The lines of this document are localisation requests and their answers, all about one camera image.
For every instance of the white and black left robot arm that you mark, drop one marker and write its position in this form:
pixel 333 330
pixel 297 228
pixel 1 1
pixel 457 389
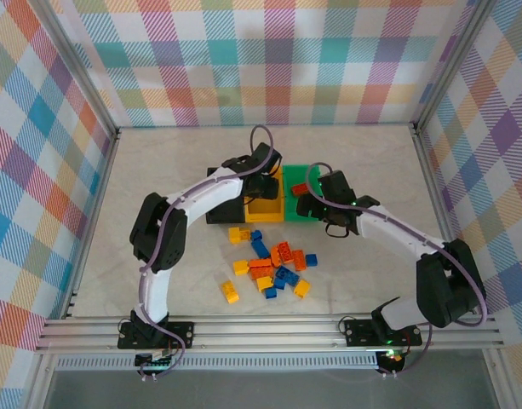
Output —
pixel 209 194

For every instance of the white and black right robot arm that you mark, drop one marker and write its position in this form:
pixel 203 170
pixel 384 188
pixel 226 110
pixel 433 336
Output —
pixel 397 230

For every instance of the green plastic bin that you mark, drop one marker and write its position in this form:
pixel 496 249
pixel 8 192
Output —
pixel 296 174

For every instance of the yellow plastic bin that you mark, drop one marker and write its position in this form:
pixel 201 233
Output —
pixel 262 215

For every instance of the black plastic bin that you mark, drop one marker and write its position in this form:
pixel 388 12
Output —
pixel 224 213

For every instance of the plaid cloth backdrop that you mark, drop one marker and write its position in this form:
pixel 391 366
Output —
pixel 260 59
pixel 499 179
pixel 26 179

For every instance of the small circuit board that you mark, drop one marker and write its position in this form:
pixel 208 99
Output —
pixel 158 357
pixel 390 355

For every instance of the aluminium side rail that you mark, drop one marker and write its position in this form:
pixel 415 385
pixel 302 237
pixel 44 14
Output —
pixel 92 221
pixel 439 204

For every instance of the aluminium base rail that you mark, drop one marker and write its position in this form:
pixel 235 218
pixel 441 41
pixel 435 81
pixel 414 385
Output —
pixel 265 332

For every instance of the aluminium frame post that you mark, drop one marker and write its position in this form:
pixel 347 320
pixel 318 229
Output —
pixel 452 64
pixel 73 68

